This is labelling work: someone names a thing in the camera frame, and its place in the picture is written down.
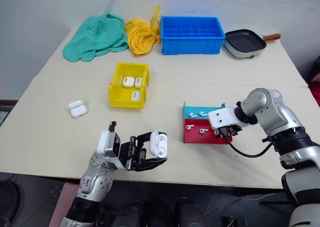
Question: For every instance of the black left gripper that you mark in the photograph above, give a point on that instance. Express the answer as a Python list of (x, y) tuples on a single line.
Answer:
[(130, 153)]

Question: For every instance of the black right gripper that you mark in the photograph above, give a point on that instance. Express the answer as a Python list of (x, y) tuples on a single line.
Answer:
[(233, 130)]

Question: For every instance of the white earbud case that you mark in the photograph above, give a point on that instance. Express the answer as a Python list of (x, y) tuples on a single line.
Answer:
[(159, 144), (135, 96), (127, 82), (77, 109), (138, 82)]

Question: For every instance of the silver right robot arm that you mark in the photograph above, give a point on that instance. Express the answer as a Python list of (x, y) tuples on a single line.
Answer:
[(280, 122)]

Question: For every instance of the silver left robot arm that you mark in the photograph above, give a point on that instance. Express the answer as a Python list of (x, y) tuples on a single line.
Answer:
[(91, 184)]

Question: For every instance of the closed white earbud case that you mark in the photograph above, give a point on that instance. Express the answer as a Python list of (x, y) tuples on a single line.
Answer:
[(127, 82), (138, 82), (135, 96)]

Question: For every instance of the yellow plastic bin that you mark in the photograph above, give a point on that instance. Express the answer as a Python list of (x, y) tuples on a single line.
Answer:
[(117, 94)]

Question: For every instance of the white earbud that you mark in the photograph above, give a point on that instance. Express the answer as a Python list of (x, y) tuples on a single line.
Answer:
[(203, 130), (192, 115), (201, 113), (189, 127)]

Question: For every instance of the red plastic tray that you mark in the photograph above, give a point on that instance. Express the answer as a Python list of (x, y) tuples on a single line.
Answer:
[(200, 137)]

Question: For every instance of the teal plastic tray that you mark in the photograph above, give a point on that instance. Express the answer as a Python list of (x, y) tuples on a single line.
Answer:
[(190, 110)]

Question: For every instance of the dark rounded shape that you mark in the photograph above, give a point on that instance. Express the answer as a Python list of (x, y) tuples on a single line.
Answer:
[(188, 213), (136, 214), (8, 202)]

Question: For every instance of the blue plastic divided crate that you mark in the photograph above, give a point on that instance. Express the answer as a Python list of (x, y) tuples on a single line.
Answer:
[(191, 43)]

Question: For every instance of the pale green electric grill pan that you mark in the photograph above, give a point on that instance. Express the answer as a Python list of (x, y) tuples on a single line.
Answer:
[(243, 43)]

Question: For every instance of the pink board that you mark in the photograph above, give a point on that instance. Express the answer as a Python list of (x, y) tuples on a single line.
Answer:
[(62, 204)]

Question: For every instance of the red object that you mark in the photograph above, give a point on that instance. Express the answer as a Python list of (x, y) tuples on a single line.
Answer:
[(315, 90)]

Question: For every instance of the yellow cloth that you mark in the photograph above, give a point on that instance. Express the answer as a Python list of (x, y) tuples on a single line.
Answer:
[(140, 38)]

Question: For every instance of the green cloth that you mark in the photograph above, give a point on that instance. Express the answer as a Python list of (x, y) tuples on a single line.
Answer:
[(95, 37)]

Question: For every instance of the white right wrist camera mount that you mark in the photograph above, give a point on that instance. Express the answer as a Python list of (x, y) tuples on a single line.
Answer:
[(223, 117)]

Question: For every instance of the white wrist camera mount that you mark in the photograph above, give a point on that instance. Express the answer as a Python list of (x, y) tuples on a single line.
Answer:
[(223, 117), (103, 142)]

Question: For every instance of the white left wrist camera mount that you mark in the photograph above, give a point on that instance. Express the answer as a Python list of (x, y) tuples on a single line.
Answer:
[(103, 142)]

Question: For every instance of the black metal frame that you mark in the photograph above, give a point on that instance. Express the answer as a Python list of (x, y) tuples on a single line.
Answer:
[(6, 109)]

